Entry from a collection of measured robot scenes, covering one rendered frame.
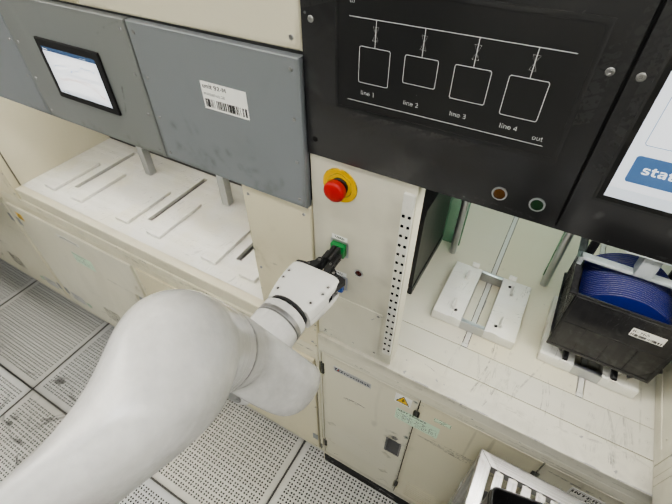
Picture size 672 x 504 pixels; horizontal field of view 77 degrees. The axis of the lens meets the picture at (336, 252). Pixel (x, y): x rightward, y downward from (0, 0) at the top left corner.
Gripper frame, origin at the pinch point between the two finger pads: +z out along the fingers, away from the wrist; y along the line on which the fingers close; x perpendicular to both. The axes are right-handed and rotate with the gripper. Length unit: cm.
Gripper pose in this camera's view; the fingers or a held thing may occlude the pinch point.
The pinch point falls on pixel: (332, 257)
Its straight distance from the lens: 81.6
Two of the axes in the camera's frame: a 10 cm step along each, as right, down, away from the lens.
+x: 0.0, -7.2, -7.0
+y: 8.7, 3.5, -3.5
